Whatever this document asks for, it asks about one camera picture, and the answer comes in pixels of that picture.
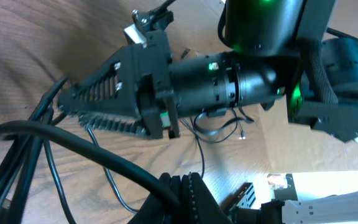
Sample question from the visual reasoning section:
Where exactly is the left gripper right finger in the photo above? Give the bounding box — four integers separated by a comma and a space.
181, 172, 231, 224

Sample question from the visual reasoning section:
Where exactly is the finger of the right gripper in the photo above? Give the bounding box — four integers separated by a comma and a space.
78, 114, 150, 137
57, 45, 142, 121

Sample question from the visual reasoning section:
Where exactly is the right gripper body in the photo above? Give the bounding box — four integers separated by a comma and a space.
132, 31, 285, 139

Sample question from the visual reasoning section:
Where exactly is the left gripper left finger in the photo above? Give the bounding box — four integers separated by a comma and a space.
128, 173, 181, 224

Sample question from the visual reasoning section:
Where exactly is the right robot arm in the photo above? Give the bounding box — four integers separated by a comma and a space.
58, 1, 358, 142

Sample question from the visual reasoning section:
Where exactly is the cardboard side panel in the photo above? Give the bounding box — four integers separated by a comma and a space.
166, 0, 358, 175

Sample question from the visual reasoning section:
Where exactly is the right camera cable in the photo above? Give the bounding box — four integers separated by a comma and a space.
154, 0, 178, 13

